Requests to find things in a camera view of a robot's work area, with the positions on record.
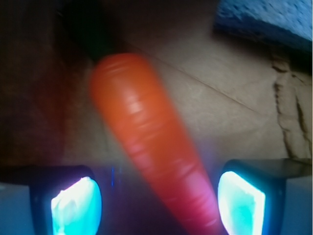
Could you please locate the light blue sponge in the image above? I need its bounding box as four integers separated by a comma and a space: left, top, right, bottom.
214, 0, 313, 53

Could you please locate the orange toy carrot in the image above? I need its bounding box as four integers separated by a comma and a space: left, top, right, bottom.
61, 0, 223, 235

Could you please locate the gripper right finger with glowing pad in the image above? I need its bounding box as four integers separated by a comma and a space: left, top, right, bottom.
218, 159, 313, 235

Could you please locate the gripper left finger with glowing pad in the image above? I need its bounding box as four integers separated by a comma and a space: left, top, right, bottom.
0, 165, 102, 235

